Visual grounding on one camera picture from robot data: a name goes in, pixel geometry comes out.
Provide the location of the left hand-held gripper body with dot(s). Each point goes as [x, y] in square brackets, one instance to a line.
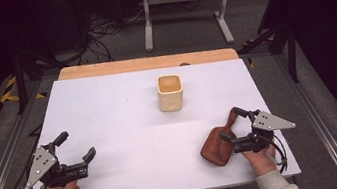
[40, 164]

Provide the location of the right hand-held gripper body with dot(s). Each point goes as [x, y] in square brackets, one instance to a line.
[270, 121]

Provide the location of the brown wooden hairbrush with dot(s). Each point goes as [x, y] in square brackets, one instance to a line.
[217, 148]

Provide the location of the cream square cup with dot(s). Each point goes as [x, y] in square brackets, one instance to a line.
[171, 102]

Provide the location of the person's right hand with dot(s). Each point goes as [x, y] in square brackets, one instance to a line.
[262, 163]

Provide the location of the white board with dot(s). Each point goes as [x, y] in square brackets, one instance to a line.
[119, 115]

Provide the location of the yellow black striped floor tape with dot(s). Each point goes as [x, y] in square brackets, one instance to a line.
[8, 94]
[250, 62]

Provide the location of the black metal stand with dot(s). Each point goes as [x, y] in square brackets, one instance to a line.
[20, 82]
[292, 55]

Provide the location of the wooden table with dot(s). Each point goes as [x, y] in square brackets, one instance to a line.
[118, 67]

